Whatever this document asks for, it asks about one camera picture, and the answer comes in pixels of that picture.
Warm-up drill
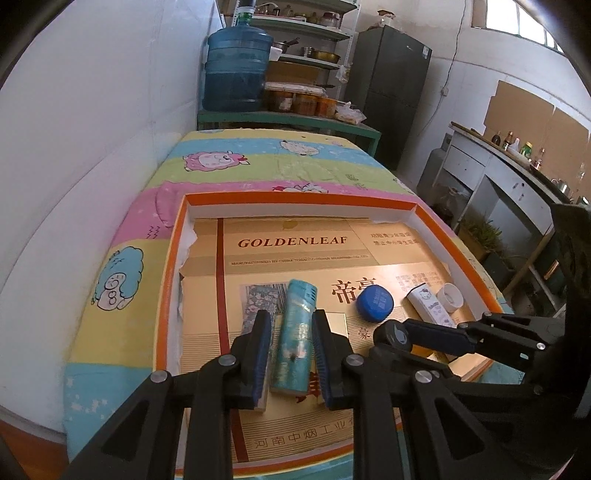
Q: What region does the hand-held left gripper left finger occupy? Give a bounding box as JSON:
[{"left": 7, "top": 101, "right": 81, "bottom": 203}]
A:
[{"left": 60, "top": 309, "right": 273, "bottom": 480}]

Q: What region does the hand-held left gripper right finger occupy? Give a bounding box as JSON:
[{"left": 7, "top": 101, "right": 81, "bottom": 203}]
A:
[{"left": 311, "top": 310, "right": 522, "bottom": 480}]

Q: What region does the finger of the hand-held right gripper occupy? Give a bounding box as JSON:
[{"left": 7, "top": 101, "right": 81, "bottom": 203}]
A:
[
  {"left": 455, "top": 371, "right": 548, "bottom": 407},
  {"left": 402, "top": 311, "right": 566, "bottom": 372}
]

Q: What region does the white bottle cap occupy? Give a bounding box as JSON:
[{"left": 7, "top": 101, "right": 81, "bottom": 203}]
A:
[{"left": 436, "top": 283, "right": 465, "bottom": 312}]

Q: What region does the teal printed box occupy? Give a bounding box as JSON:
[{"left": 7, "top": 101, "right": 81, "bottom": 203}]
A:
[{"left": 269, "top": 278, "right": 319, "bottom": 395}]

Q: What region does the blue bottle cap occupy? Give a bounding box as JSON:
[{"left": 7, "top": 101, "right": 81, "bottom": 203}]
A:
[{"left": 356, "top": 285, "right": 394, "bottom": 322}]

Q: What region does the orange-rimmed cardboard tray box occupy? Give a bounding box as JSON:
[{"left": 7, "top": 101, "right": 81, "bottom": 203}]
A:
[{"left": 154, "top": 191, "right": 505, "bottom": 478}]

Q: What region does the white printed tube box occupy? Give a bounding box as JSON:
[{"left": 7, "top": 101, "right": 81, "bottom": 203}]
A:
[{"left": 406, "top": 284, "right": 458, "bottom": 329}]

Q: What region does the grey patterned small box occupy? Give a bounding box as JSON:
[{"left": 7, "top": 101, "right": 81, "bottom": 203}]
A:
[{"left": 240, "top": 284, "right": 280, "bottom": 411}]

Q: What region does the potted green plant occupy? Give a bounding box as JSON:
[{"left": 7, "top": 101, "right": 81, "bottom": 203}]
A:
[{"left": 459, "top": 217, "right": 504, "bottom": 259}]

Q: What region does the grey gas cylinder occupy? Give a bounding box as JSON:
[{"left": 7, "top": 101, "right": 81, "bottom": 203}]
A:
[{"left": 418, "top": 148, "right": 447, "bottom": 204}]

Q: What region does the grey kitchen counter cabinet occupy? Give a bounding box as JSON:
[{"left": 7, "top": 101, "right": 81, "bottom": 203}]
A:
[{"left": 431, "top": 121, "right": 568, "bottom": 319}]

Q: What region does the printed cartoon blanket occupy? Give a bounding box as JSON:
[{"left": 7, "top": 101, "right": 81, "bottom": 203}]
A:
[{"left": 62, "top": 128, "right": 513, "bottom": 480}]

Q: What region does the green low table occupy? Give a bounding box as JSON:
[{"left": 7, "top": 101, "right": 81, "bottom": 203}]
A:
[{"left": 198, "top": 110, "right": 383, "bottom": 158}]

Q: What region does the white plastic bag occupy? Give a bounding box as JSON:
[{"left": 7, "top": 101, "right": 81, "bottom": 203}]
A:
[{"left": 335, "top": 102, "right": 368, "bottom": 124}]

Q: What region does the dark grey refrigerator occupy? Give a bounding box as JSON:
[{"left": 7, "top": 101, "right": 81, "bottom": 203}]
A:
[{"left": 348, "top": 25, "right": 432, "bottom": 169}]

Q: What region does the row of food jars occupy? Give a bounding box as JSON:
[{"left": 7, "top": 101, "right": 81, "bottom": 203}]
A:
[{"left": 265, "top": 90, "right": 338, "bottom": 117}]

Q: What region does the brown cardboard box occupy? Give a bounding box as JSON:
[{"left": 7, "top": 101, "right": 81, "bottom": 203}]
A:
[{"left": 268, "top": 61, "right": 324, "bottom": 85}]

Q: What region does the blue water jug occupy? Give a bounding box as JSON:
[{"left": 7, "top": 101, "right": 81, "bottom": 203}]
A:
[{"left": 202, "top": 27, "right": 274, "bottom": 112}]

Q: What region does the metal storage shelf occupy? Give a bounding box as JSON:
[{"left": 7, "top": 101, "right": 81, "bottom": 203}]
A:
[{"left": 231, "top": 0, "right": 361, "bottom": 116}]

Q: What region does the cardboard sheet on wall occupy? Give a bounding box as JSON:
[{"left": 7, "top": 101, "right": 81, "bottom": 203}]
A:
[{"left": 482, "top": 80, "right": 591, "bottom": 158}]

